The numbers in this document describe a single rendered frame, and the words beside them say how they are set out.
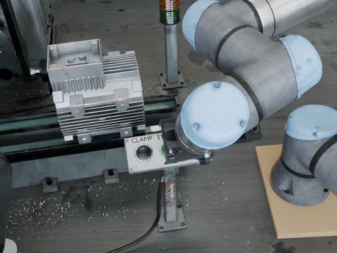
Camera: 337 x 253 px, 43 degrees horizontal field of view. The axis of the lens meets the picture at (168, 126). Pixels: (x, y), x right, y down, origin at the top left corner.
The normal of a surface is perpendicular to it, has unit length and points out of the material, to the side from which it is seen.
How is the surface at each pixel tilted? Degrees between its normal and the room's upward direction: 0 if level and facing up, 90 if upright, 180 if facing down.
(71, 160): 90
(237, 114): 38
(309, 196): 73
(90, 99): 0
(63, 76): 90
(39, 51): 90
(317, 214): 2
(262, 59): 17
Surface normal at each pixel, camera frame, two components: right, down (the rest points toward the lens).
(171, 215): 0.17, 0.68
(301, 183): -0.33, 0.43
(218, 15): -0.22, -0.64
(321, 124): -0.13, -0.79
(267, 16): 0.38, 0.25
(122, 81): 0.07, -0.26
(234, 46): -0.62, -0.29
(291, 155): -0.82, 0.45
